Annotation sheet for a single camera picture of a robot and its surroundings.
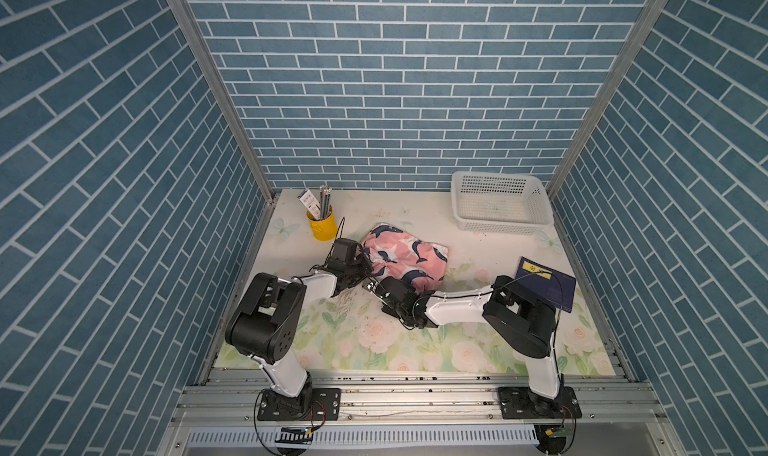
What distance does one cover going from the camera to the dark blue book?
94 cm

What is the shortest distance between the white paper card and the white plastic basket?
1.59ft

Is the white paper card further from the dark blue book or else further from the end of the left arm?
the dark blue book

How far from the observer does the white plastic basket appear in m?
1.10

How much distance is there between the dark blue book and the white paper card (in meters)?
0.72

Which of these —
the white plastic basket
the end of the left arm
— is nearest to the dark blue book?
the white plastic basket

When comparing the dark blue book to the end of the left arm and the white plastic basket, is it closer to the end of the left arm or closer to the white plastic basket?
the white plastic basket

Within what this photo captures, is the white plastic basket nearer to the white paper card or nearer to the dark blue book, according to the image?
the dark blue book

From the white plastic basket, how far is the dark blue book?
0.42ft

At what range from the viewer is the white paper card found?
98cm
